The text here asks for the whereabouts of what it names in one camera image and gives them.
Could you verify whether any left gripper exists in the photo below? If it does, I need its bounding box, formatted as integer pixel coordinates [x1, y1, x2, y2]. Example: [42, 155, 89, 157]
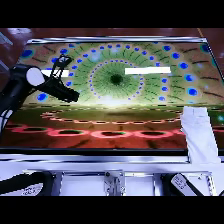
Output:
[46, 80, 81, 104]

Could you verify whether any white garment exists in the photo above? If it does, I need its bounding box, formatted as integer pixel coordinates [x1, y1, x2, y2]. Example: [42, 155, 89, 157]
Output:
[179, 105, 222, 165]

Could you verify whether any silver frame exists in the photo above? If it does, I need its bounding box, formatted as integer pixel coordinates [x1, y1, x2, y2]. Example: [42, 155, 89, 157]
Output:
[0, 35, 224, 197]

